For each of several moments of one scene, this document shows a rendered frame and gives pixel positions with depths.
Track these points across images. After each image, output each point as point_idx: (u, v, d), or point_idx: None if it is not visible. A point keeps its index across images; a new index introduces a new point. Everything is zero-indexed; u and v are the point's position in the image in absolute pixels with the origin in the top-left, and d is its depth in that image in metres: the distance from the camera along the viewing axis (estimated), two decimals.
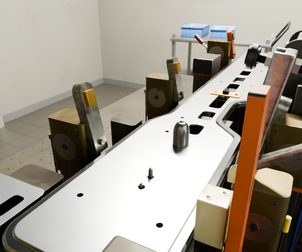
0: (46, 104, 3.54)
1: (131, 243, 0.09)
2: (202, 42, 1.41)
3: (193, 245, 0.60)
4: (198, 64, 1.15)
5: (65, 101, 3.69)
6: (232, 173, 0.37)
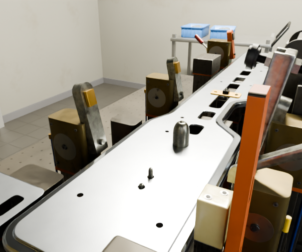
0: (46, 104, 3.54)
1: (131, 243, 0.09)
2: (202, 42, 1.41)
3: (193, 245, 0.60)
4: (198, 64, 1.15)
5: (65, 101, 3.69)
6: (232, 173, 0.37)
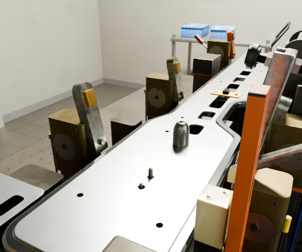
0: (46, 104, 3.54)
1: (131, 243, 0.09)
2: (202, 42, 1.41)
3: (193, 245, 0.60)
4: (198, 64, 1.15)
5: (65, 101, 3.69)
6: (232, 173, 0.37)
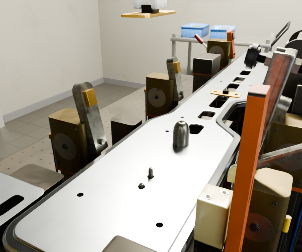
0: (46, 104, 3.54)
1: (131, 243, 0.09)
2: (202, 42, 1.41)
3: (193, 245, 0.60)
4: (198, 64, 1.15)
5: (65, 101, 3.69)
6: (232, 173, 0.37)
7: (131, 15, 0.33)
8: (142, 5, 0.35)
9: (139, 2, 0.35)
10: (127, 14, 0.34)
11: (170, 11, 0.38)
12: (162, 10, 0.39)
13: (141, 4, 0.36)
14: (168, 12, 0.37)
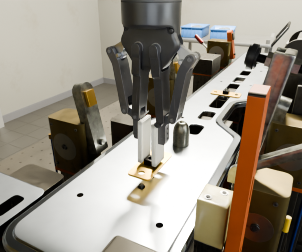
0: (46, 104, 3.54)
1: (131, 243, 0.09)
2: (202, 42, 1.41)
3: (193, 245, 0.60)
4: (198, 64, 1.15)
5: (65, 101, 3.69)
6: (232, 173, 0.37)
7: (135, 176, 0.42)
8: (144, 160, 0.45)
9: (142, 158, 0.45)
10: (132, 171, 0.43)
11: (166, 155, 0.48)
12: None
13: (144, 158, 0.45)
14: (165, 160, 0.46)
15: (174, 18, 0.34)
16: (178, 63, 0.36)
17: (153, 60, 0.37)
